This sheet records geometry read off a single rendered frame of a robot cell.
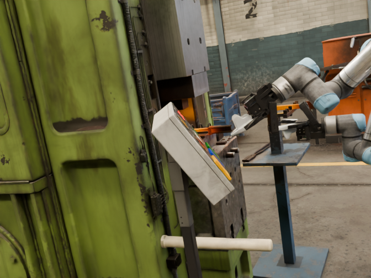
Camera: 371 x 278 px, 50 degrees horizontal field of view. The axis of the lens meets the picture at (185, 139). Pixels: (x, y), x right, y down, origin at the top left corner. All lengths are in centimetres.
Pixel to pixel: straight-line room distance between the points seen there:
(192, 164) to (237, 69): 865
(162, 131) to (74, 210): 83
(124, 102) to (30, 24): 50
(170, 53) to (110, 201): 67
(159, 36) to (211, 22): 822
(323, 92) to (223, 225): 77
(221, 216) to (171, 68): 68
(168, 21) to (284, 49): 782
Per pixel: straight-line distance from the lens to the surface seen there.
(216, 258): 193
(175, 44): 168
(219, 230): 185
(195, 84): 175
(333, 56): 522
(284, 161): 221
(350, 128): 173
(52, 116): 174
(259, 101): 137
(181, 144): 112
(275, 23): 946
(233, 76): 979
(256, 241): 157
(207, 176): 115
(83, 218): 186
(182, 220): 136
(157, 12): 172
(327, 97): 138
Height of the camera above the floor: 135
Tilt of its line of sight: 12 degrees down
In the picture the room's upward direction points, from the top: 9 degrees counter-clockwise
